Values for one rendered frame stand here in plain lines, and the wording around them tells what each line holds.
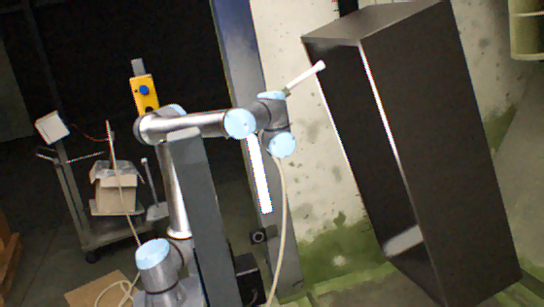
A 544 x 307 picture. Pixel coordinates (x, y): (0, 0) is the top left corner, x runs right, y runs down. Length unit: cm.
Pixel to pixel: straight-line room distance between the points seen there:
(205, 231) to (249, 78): 198
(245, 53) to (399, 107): 117
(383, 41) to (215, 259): 109
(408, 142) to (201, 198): 115
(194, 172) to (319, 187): 223
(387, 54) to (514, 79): 181
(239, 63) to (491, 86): 158
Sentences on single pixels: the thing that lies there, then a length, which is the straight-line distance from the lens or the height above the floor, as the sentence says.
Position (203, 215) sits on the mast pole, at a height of 152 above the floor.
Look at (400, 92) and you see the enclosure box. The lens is 172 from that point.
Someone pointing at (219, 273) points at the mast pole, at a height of 141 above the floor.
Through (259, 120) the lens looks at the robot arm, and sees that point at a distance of 149.
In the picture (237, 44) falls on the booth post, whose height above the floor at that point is 162.
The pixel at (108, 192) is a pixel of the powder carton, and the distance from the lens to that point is 429.
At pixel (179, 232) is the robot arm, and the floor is 93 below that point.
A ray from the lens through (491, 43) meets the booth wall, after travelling 327.
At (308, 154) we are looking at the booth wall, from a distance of 284.
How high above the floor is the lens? 179
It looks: 17 degrees down
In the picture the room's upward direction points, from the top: 11 degrees counter-clockwise
